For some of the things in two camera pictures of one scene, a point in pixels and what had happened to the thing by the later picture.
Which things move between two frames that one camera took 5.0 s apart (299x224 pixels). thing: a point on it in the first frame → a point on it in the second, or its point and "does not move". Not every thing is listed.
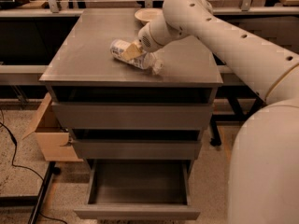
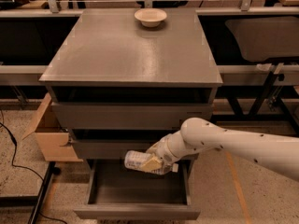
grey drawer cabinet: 121,118 does not move
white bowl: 147,14 does not move
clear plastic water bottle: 145,60 → 133,160
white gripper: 145,40 → 162,151
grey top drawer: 133,116 does not move
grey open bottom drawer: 138,189 does not move
